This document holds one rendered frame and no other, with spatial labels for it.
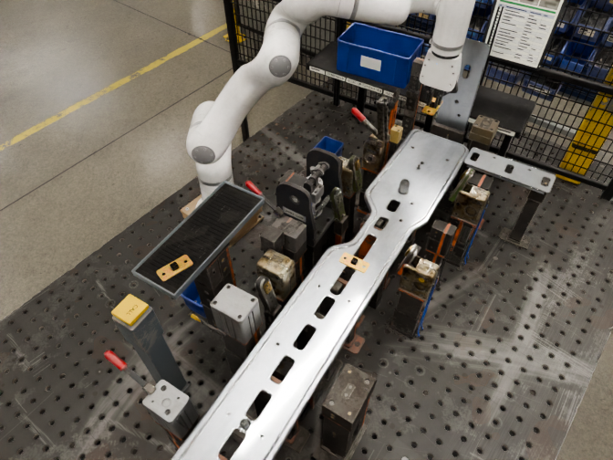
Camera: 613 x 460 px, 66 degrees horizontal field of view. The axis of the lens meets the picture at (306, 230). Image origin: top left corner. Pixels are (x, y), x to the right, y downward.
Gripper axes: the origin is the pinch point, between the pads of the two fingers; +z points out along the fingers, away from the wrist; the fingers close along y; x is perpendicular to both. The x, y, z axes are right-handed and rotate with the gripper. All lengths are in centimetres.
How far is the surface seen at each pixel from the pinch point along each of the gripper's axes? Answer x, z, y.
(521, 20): 55, -3, 10
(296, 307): -68, 28, -6
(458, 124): 26.7, 25.2, 4.2
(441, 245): -21.9, 33.8, 18.6
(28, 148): -7, 130, -262
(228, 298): -80, 17, -18
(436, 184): -4.4, 27.5, 8.5
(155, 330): -94, 21, -30
